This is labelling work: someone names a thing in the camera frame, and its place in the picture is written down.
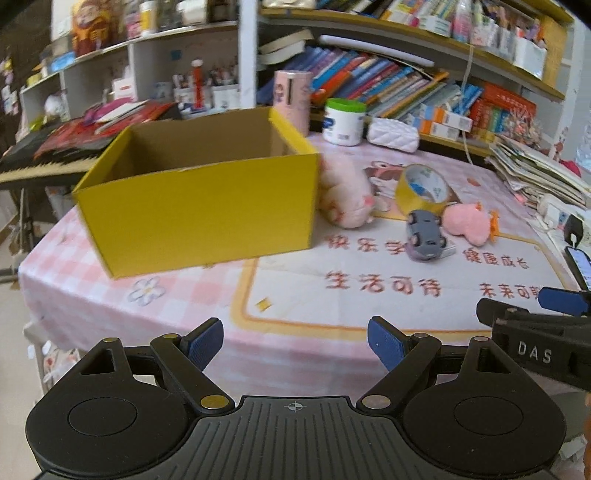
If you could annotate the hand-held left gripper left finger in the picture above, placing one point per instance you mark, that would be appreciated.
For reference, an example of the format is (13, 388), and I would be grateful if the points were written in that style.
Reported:
(205, 345)

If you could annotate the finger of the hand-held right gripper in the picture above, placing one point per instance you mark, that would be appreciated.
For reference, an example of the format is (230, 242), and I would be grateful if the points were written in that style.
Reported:
(489, 309)
(561, 300)

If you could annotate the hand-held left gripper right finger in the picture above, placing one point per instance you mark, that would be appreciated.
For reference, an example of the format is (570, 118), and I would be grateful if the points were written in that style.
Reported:
(385, 344)

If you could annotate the small pink plush toy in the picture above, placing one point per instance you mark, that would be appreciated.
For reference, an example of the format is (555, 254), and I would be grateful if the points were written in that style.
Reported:
(466, 224)

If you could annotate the grey toy car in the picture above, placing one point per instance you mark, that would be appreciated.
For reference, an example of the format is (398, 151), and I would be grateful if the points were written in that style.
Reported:
(425, 235)

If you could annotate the yellow cardboard box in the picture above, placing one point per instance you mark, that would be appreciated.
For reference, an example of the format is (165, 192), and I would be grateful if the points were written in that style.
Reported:
(198, 217)

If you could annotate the yellow tape roll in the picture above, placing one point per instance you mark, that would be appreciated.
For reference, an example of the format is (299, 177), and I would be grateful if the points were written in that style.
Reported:
(406, 194)

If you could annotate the large pink plush pig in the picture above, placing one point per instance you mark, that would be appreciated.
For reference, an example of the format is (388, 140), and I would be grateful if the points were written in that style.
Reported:
(344, 194)

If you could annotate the black smartphone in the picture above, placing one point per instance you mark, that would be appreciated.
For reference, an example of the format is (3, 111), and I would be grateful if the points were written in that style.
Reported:
(579, 265)

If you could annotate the white power strip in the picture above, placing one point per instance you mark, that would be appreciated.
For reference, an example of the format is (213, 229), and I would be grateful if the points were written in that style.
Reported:
(549, 207)

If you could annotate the pink printed tablecloth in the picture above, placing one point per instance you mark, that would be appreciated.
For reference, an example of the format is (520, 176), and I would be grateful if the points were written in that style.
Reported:
(295, 295)

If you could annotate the stack of papers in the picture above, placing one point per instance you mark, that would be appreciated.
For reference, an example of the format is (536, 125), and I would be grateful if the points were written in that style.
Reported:
(535, 170)

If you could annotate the red boxed book set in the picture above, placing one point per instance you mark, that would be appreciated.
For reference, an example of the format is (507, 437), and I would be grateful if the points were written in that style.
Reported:
(503, 115)

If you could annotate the row of white orange boxes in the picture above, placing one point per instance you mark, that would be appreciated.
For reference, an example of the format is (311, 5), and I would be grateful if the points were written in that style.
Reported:
(443, 119)

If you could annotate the white quilted pouch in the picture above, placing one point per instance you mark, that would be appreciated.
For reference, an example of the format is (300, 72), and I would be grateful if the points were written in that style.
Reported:
(392, 134)

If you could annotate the white jar with green lid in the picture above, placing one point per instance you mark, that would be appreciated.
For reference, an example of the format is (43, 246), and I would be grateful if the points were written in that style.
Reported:
(344, 127)

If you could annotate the pile of red packets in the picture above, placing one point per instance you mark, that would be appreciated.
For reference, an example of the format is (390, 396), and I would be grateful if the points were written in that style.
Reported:
(92, 134)

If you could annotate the wooden bookshelf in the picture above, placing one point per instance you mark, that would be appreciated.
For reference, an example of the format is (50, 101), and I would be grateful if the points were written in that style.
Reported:
(508, 64)

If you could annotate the white pen cup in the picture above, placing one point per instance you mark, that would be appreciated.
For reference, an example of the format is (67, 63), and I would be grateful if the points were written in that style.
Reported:
(187, 96)
(226, 96)

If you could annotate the black keyboard piano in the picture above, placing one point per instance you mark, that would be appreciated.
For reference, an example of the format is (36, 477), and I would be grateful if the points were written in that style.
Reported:
(27, 168)

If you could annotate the row of colourful books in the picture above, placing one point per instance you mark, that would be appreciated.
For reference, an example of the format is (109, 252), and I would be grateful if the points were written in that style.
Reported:
(369, 78)

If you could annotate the pink cylindrical canister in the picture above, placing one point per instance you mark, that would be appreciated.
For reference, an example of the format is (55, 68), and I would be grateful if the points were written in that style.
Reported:
(293, 99)

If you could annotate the red and white stick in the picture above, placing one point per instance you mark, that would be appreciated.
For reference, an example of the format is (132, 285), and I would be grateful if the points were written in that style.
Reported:
(197, 83)

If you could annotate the white box with red label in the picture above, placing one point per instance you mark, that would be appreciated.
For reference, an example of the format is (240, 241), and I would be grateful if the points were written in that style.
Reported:
(123, 88)

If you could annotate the white plastic bag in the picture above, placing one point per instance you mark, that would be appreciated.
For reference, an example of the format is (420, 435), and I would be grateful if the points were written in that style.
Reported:
(55, 106)

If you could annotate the white shelf unit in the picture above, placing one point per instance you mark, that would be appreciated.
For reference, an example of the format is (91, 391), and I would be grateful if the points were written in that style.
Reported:
(152, 55)

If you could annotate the stack of thick pale books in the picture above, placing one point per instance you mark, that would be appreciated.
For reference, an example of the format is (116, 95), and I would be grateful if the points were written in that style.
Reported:
(281, 46)

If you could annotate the white bottle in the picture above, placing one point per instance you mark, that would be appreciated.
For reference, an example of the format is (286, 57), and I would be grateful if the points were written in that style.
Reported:
(148, 16)

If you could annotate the fortune god figure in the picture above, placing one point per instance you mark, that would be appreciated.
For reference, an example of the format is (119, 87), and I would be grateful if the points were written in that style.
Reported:
(87, 27)

